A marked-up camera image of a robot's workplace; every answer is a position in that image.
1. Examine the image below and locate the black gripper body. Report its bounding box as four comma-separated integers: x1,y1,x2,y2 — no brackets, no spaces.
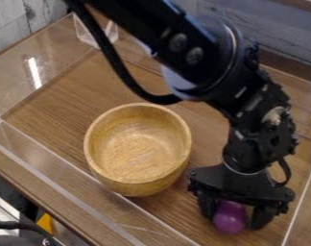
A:
188,163,295,215

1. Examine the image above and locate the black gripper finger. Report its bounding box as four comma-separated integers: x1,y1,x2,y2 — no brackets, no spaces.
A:
196,192,217,220
249,206,277,231

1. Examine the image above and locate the purple toy eggplant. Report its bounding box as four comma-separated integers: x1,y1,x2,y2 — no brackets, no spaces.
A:
212,200,245,234

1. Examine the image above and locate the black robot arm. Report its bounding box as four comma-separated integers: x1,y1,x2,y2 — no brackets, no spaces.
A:
67,0,298,230

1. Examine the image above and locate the brown wooden bowl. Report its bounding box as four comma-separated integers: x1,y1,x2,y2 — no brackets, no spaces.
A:
84,103,191,197

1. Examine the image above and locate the yellow black device corner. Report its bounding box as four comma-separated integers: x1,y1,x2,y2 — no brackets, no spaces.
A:
35,212,63,245

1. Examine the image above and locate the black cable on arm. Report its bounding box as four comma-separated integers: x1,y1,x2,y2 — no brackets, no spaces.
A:
63,0,183,106

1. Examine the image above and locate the clear acrylic front wall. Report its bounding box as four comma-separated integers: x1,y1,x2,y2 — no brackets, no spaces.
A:
0,113,197,246

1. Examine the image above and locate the black cable lower left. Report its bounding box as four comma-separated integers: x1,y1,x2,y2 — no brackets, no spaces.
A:
0,219,53,246

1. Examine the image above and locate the clear acrylic corner bracket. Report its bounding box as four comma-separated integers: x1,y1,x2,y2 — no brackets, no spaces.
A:
73,12,120,48

